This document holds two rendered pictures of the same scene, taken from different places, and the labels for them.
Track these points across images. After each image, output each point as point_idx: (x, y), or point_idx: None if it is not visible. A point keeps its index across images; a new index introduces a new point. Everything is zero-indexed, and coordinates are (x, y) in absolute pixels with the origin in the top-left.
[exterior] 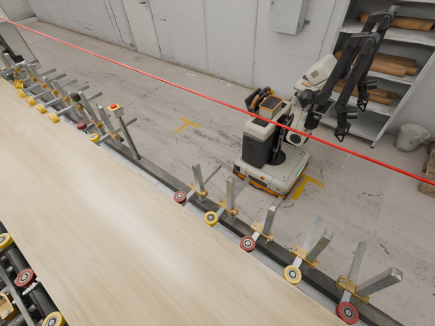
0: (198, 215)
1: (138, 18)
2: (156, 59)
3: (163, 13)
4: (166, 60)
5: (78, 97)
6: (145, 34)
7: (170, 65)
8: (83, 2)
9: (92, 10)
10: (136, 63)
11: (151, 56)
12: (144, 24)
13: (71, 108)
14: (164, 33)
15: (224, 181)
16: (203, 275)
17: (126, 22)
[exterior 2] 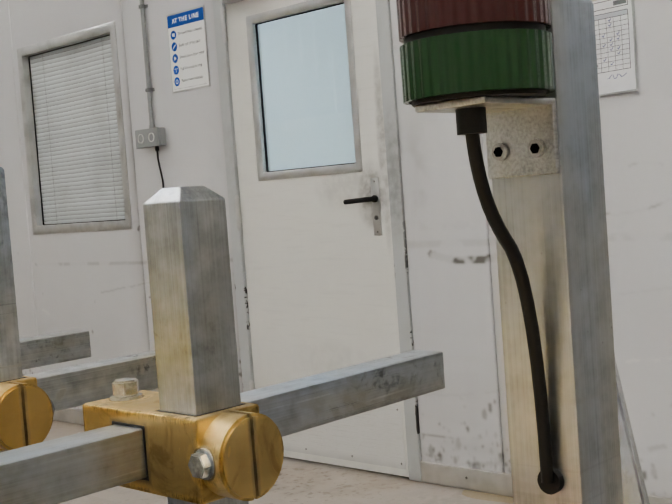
0: None
1: (311, 279)
2: (385, 481)
3: (481, 230)
4: (451, 480)
5: (550, 23)
6: (338, 353)
7: (485, 501)
8: (27, 260)
9: (59, 288)
10: (265, 495)
11: (343, 469)
12: (343, 304)
13: (97, 471)
14: (464, 328)
15: None
16: None
17: (234, 309)
